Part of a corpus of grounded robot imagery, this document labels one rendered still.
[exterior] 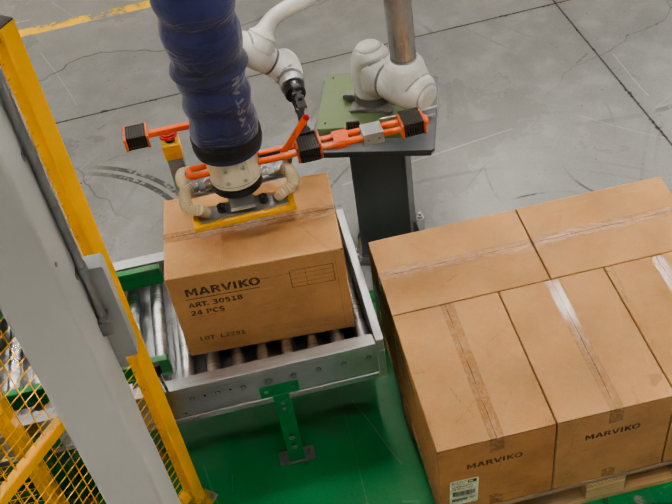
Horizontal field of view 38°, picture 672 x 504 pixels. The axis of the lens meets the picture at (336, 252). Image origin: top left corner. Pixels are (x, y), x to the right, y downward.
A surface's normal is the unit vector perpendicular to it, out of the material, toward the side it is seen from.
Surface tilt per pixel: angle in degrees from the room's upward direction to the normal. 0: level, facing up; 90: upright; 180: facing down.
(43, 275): 90
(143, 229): 0
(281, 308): 90
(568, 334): 0
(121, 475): 90
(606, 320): 0
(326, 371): 90
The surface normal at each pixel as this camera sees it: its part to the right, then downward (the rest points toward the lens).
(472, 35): -0.11, -0.70
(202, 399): 0.20, 0.68
